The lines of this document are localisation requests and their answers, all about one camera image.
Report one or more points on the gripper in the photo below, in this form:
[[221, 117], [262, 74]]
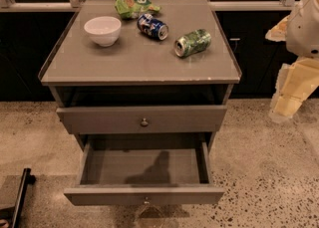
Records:
[[304, 28]]

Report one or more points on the grey drawer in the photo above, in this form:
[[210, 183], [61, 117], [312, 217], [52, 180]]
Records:
[[172, 174], [107, 120]]

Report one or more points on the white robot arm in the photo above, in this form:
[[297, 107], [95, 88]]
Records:
[[302, 36]]

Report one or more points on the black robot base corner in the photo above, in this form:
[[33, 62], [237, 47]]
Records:
[[10, 215]]

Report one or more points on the grey top drawer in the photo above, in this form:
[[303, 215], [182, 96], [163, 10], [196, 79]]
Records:
[[107, 120]]

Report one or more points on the grey drawer cabinet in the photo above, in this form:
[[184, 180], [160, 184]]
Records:
[[138, 71]]

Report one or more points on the green soda can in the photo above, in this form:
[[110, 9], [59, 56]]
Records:
[[192, 43]]

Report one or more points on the blue soda can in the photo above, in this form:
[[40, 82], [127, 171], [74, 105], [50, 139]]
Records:
[[152, 27]]

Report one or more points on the green chip bag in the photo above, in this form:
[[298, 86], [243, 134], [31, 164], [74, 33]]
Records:
[[132, 9]]

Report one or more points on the white ceramic bowl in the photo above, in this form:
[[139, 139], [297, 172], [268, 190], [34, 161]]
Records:
[[104, 31]]

